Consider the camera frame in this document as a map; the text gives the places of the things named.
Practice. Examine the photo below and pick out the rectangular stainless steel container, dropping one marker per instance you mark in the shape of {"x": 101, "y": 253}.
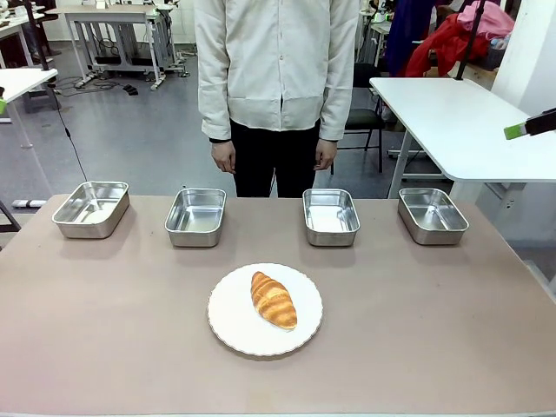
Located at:
{"x": 196, "y": 217}
{"x": 92, "y": 209}
{"x": 432, "y": 216}
{"x": 331, "y": 216}

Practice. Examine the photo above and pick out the person's left hand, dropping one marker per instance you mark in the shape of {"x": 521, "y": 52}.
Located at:
{"x": 325, "y": 155}

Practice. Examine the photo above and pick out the person's right hand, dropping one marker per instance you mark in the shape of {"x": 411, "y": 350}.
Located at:
{"x": 223, "y": 157}

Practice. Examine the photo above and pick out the white desk with black pole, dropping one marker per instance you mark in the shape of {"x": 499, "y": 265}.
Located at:
{"x": 21, "y": 82}

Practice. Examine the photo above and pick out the white side table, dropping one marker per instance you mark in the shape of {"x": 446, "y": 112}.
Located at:
{"x": 469, "y": 126}

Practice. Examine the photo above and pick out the grey power strip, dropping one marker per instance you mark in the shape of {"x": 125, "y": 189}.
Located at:
{"x": 28, "y": 203}

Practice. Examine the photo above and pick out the pink cloth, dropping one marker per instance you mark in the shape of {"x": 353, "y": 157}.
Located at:
{"x": 486, "y": 19}

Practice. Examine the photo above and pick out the red jacket pile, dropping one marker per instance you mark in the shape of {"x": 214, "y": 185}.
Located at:
{"x": 447, "y": 48}

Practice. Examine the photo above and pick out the grey workbench with metal legs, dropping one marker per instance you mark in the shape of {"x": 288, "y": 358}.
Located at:
{"x": 117, "y": 35}

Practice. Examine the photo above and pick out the black folding chair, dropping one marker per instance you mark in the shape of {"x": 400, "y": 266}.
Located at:
{"x": 365, "y": 113}

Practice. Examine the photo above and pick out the person in cream shirt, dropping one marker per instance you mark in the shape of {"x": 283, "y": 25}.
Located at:
{"x": 278, "y": 87}

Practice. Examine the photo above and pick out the golden brown croissant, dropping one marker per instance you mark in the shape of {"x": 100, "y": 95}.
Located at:
{"x": 273, "y": 302}

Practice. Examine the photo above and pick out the white scalloped plate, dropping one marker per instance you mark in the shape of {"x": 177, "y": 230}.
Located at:
{"x": 265, "y": 309}

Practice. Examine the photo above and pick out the black camera stand pole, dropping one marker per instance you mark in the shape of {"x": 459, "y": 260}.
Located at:
{"x": 471, "y": 39}

